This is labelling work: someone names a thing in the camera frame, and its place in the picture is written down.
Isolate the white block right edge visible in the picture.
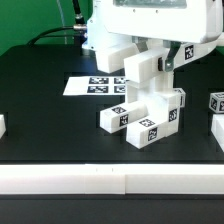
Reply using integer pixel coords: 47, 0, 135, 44
211, 114, 224, 152

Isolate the white chair back frame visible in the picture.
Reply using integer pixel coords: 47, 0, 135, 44
96, 32, 224, 83

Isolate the white block edge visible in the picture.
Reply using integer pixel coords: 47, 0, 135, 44
0, 114, 6, 139
211, 114, 224, 152

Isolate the white chair seat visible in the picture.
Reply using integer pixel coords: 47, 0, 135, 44
125, 72, 181, 137

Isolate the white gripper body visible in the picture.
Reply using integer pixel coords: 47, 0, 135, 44
99, 0, 223, 43

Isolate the white tagged cube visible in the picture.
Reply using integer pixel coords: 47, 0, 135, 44
174, 88, 186, 108
209, 92, 224, 113

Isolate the black cable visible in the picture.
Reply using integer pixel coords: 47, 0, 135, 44
27, 0, 88, 46

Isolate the white block left edge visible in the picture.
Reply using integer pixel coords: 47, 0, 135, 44
0, 114, 6, 139

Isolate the marker sheet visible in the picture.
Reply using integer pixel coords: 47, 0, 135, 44
63, 76, 126, 96

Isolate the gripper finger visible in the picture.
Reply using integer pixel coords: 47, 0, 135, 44
132, 36, 148, 53
163, 41, 181, 72

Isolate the white front rail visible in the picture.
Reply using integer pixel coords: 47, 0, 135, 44
0, 164, 224, 195

